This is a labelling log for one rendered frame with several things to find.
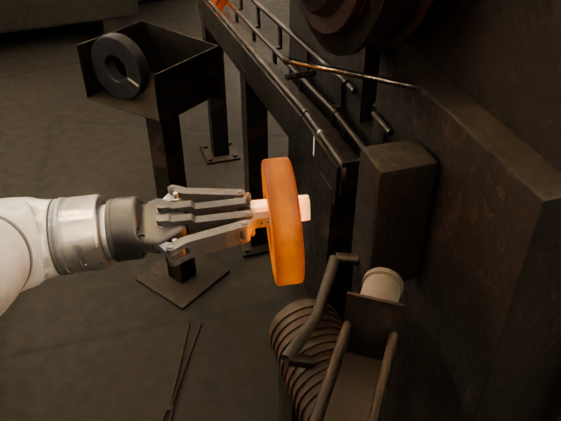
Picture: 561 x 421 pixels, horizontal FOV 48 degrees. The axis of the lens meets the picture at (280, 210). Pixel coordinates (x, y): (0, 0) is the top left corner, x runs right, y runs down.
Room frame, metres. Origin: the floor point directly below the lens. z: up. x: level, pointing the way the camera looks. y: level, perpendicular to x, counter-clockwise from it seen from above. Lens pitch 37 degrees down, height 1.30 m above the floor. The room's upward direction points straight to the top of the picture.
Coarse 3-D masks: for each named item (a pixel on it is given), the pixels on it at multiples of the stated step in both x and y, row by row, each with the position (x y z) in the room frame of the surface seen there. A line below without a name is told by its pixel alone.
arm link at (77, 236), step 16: (64, 208) 0.56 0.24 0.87; (80, 208) 0.56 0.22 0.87; (96, 208) 0.56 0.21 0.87; (48, 224) 0.54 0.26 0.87; (64, 224) 0.54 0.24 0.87; (80, 224) 0.54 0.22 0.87; (96, 224) 0.54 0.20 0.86; (64, 240) 0.53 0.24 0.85; (80, 240) 0.53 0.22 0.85; (96, 240) 0.53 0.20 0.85; (64, 256) 0.52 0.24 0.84; (80, 256) 0.53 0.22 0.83; (96, 256) 0.53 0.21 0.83; (64, 272) 0.52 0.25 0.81
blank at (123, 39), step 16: (96, 48) 1.39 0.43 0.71; (112, 48) 1.37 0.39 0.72; (128, 48) 1.34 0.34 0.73; (96, 64) 1.40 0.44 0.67; (112, 64) 1.40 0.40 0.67; (128, 64) 1.35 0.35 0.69; (144, 64) 1.35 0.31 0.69; (112, 80) 1.37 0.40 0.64; (128, 80) 1.35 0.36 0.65; (144, 80) 1.34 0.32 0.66; (128, 96) 1.35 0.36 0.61
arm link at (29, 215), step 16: (0, 208) 0.53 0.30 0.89; (16, 208) 0.54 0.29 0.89; (32, 208) 0.56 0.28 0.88; (48, 208) 0.56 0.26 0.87; (16, 224) 0.51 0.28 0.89; (32, 224) 0.53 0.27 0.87; (32, 240) 0.51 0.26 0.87; (48, 240) 0.53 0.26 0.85; (32, 256) 0.49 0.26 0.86; (48, 256) 0.52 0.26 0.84; (32, 272) 0.49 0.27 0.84; (48, 272) 0.52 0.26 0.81
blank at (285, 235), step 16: (272, 160) 0.62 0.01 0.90; (288, 160) 0.61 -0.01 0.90; (272, 176) 0.58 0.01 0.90; (288, 176) 0.58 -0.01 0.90; (272, 192) 0.56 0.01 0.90; (288, 192) 0.56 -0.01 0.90; (272, 208) 0.54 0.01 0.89; (288, 208) 0.54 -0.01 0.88; (272, 224) 0.53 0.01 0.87; (288, 224) 0.53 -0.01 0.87; (272, 240) 0.54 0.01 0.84; (288, 240) 0.52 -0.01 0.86; (272, 256) 0.57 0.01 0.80; (288, 256) 0.52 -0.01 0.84; (304, 256) 0.52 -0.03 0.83; (288, 272) 0.52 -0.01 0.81; (304, 272) 0.53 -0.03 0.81
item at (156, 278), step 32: (128, 32) 1.51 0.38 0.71; (160, 32) 1.50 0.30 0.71; (160, 64) 1.51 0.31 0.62; (192, 64) 1.32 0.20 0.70; (96, 96) 1.39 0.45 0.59; (160, 96) 1.24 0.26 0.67; (192, 96) 1.31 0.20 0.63; (160, 128) 1.34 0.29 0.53; (160, 160) 1.35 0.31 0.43; (160, 192) 1.36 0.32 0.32; (160, 288) 1.31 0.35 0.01; (192, 288) 1.31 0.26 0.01
